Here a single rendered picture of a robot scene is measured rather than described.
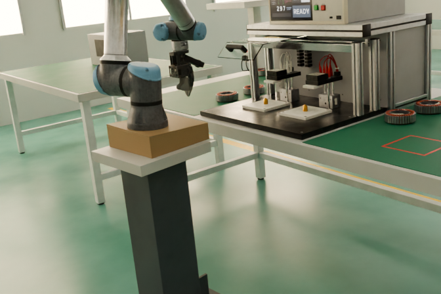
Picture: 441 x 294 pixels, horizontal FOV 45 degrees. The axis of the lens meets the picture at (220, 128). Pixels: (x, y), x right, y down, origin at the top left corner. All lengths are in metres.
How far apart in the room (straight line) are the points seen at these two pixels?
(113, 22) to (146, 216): 0.72
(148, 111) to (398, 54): 1.03
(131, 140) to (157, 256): 0.45
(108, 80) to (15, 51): 4.53
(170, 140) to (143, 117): 0.13
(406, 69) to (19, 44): 4.93
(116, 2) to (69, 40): 4.68
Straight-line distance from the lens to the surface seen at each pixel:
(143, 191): 1.96
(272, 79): 2.36
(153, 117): 1.91
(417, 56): 2.37
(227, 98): 2.60
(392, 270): 2.59
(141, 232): 2.07
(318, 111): 2.16
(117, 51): 1.99
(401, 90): 2.30
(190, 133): 1.94
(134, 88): 1.91
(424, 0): 9.44
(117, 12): 2.00
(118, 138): 2.00
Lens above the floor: 1.30
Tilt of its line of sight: 15 degrees down
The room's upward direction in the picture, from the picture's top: 5 degrees counter-clockwise
